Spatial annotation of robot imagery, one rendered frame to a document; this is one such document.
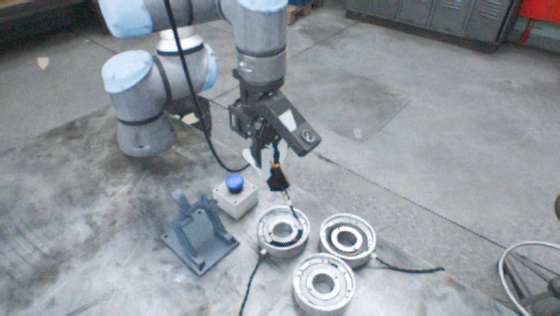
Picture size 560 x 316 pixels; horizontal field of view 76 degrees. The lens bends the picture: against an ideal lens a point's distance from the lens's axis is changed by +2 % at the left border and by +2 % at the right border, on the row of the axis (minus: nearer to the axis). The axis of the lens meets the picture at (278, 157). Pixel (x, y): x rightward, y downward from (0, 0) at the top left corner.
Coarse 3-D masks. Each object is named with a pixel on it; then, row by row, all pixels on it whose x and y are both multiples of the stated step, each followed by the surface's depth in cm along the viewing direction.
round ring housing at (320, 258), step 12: (300, 264) 63; (312, 264) 64; (336, 264) 64; (300, 276) 62; (312, 276) 62; (324, 276) 63; (336, 276) 62; (348, 276) 62; (300, 288) 60; (312, 288) 60; (336, 288) 60; (348, 288) 60; (300, 300) 58; (324, 300) 59; (348, 300) 57; (312, 312) 58; (324, 312) 57; (336, 312) 57
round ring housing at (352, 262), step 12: (336, 216) 71; (348, 216) 71; (324, 228) 70; (348, 228) 70; (324, 240) 68; (336, 240) 68; (348, 240) 71; (360, 240) 68; (372, 240) 68; (324, 252) 67; (348, 264) 65; (360, 264) 65
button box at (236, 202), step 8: (224, 184) 77; (248, 184) 77; (216, 192) 75; (224, 192) 75; (232, 192) 75; (240, 192) 75; (248, 192) 75; (256, 192) 77; (224, 200) 74; (232, 200) 74; (240, 200) 74; (248, 200) 76; (256, 200) 78; (224, 208) 76; (232, 208) 74; (240, 208) 74; (248, 208) 77
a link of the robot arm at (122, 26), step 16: (112, 0) 45; (128, 0) 46; (144, 0) 47; (160, 0) 48; (176, 0) 49; (112, 16) 46; (128, 16) 46; (144, 16) 47; (160, 16) 48; (176, 16) 50; (192, 16) 51; (112, 32) 49; (128, 32) 48; (144, 32) 49
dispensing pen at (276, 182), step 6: (270, 162) 67; (270, 168) 66; (276, 168) 65; (276, 174) 65; (282, 174) 66; (270, 180) 67; (276, 180) 66; (282, 180) 66; (270, 186) 68; (276, 186) 67; (282, 186) 66; (288, 186) 67; (282, 192) 68; (288, 198) 68; (288, 204) 69
